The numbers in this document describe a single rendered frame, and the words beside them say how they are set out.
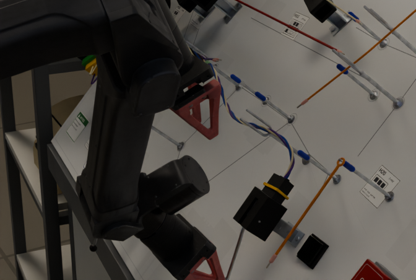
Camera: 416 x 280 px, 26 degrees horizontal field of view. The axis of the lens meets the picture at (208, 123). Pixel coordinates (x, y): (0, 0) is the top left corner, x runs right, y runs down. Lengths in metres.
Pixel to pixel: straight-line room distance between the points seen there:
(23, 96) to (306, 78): 3.54
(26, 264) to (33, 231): 0.68
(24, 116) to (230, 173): 3.22
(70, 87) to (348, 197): 3.84
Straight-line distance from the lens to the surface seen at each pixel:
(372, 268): 1.15
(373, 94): 1.35
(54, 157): 2.07
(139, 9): 0.72
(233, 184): 1.49
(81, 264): 2.18
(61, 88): 5.02
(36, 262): 2.89
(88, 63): 1.87
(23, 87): 5.08
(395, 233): 1.20
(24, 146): 2.65
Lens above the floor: 1.71
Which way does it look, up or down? 22 degrees down
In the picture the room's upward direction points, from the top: straight up
